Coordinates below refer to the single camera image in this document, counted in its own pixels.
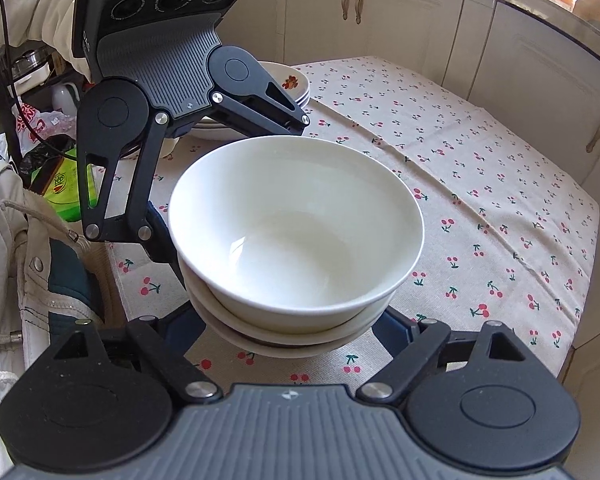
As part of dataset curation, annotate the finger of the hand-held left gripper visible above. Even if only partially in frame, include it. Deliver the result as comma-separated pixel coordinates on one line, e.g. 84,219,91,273
210,65,311,141
77,110,188,291

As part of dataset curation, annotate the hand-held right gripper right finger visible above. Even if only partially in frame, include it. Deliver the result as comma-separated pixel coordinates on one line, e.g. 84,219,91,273
357,307,528,402

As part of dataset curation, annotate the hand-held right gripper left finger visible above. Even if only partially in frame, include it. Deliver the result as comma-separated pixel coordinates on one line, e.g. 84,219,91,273
52,301,223,404

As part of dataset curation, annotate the white pink-flower bowl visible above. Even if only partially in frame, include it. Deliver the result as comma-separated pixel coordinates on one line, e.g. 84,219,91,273
167,135,425,322
184,270,398,343
192,300,387,359

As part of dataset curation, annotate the deep stained white fruit-print plate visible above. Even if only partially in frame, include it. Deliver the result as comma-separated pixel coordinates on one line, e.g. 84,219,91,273
256,60,311,101

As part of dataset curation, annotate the white kettle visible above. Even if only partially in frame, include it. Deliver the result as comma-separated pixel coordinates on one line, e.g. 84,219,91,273
50,81,79,117

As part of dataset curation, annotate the green packet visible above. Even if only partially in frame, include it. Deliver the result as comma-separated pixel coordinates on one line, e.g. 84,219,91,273
27,147,101,224

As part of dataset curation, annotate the steel pot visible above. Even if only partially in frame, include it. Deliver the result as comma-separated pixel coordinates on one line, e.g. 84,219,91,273
10,49,51,83

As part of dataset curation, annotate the red and white plastic bag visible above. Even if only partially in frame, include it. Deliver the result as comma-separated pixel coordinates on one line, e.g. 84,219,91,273
12,102,76,151

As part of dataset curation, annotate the person's white jacket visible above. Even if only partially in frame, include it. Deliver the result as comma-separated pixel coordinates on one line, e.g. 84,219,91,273
0,120,111,480

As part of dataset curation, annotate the cherry print tablecloth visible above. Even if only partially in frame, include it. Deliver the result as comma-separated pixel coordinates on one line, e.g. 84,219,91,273
92,56,600,401

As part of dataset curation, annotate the stone kitchen countertop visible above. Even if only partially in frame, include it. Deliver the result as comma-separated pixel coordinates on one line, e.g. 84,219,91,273
445,0,600,67

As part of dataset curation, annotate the black cable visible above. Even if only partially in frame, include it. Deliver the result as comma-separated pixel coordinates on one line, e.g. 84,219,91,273
0,0,81,171

